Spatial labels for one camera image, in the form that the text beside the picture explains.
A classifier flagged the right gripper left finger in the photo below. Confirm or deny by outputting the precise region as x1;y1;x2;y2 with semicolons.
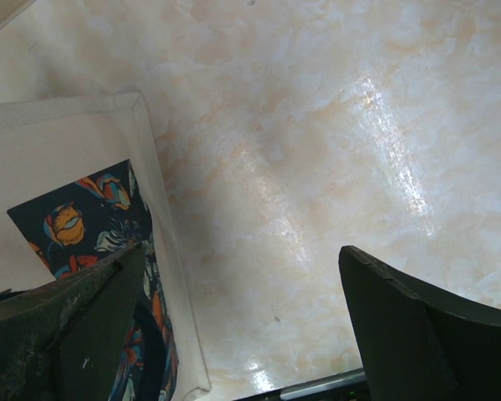
0;245;145;400

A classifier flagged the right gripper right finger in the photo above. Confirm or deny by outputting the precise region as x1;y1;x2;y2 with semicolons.
338;246;501;400

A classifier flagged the beige canvas tote bag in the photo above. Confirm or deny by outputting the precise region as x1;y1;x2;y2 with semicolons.
0;92;211;400

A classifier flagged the aluminium rail frame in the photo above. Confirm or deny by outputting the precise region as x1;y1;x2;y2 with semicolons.
280;368;368;400

